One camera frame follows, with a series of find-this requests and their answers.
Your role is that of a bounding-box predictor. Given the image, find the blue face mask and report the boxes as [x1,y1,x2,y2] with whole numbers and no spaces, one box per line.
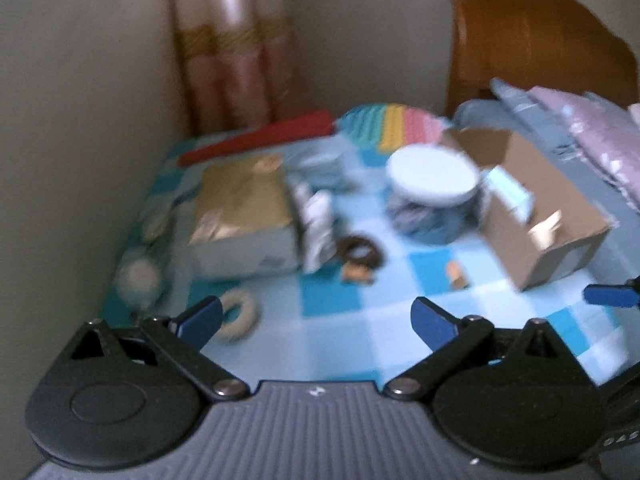
[487,167,536,221]

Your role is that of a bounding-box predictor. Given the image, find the long red flat box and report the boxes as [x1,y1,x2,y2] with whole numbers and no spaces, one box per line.
[177,110,336,167]

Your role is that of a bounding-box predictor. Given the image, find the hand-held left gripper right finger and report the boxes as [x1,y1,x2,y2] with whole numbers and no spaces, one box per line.
[382,296,576,403]

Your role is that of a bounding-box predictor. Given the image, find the blue patterned pillow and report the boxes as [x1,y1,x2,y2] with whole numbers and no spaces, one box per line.
[490,77,640,196]

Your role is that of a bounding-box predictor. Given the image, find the pink patterned pillow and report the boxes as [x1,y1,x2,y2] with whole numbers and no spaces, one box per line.
[530,85,640,201]

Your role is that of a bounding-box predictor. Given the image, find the brown ring toy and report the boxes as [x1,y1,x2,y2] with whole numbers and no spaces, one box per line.
[336,234,386,273]

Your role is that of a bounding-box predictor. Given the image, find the blue white soft pack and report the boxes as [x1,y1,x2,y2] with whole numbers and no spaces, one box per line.
[287,152,351,193]

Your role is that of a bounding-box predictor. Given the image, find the cream ring toy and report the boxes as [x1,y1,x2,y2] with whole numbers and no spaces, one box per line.
[212,289,261,343]

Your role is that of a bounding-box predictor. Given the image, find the pink gold-banded curtain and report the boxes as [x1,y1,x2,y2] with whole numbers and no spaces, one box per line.
[167,0,306,136]

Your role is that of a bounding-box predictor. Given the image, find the rainbow bubble pop toy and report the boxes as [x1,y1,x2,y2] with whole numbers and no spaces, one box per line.
[336,104,446,153]

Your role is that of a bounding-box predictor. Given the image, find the small orange piece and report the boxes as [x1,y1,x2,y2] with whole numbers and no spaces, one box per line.
[446,260,468,291]
[341,264,371,285]

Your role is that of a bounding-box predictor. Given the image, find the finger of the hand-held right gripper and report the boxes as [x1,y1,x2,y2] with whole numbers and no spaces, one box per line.
[584,275,640,311]

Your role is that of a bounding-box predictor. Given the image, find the wooden bed headboard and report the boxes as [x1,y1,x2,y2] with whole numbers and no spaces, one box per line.
[442,0,640,116]

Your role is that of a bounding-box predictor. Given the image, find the brown cardboard box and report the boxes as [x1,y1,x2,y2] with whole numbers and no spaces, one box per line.
[442,127,613,293]

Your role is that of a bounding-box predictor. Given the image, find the white silver packet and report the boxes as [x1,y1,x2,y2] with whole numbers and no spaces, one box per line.
[292,180,336,276]

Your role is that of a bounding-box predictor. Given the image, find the gold tissue pack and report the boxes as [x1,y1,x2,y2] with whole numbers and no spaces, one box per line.
[189,155,303,278]

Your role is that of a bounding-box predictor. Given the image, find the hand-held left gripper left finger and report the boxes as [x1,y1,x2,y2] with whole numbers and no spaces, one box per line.
[70,296,251,403]

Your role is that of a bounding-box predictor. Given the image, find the round jar with white lid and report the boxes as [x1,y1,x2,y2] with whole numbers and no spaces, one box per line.
[384,144,482,246]

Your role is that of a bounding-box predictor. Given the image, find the round white blue plush toy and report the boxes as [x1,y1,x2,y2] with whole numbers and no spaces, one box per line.
[117,255,166,306]

